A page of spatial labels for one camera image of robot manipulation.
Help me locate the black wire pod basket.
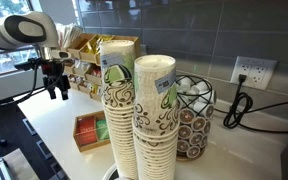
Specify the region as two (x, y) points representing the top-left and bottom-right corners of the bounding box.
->
(175, 74), (217, 163)

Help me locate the green tea packet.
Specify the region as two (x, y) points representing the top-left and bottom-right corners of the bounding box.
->
(95, 119), (110, 141)

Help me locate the wooden condiment organizer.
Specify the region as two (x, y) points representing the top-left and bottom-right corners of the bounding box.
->
(62, 32), (142, 103)

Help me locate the white round lid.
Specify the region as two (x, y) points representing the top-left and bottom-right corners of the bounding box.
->
(101, 162), (132, 180)

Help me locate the red tea packet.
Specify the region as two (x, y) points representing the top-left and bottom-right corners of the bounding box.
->
(75, 116), (99, 146)

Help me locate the wrapped white straws bundle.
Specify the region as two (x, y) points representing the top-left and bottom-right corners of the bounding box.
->
(55, 22), (84, 50)

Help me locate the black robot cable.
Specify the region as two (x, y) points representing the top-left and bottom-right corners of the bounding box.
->
(0, 57), (66, 108)

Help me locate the small wooden tea box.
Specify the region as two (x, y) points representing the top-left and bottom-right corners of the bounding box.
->
(72, 110), (112, 154)

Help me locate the white wall outlet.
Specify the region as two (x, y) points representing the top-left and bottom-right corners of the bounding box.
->
(229, 55), (279, 91)

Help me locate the yellow mustard packet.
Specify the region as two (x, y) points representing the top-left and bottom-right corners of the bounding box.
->
(84, 35), (114, 56)

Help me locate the window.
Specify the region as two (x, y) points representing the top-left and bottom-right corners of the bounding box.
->
(0, 0), (40, 80)

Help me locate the patterned paper cup stack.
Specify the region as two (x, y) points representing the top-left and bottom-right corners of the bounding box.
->
(132, 54), (181, 180)
(99, 39), (139, 180)

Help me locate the coffee pod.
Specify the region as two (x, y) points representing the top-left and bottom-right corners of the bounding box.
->
(177, 124), (194, 140)
(188, 131), (204, 147)
(179, 108), (196, 125)
(191, 116), (207, 133)
(186, 145), (202, 160)
(176, 138), (191, 154)

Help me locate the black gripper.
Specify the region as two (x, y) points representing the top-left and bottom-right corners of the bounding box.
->
(39, 59), (70, 101)

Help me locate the black power cable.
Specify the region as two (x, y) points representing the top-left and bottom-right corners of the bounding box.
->
(213, 73), (288, 135)

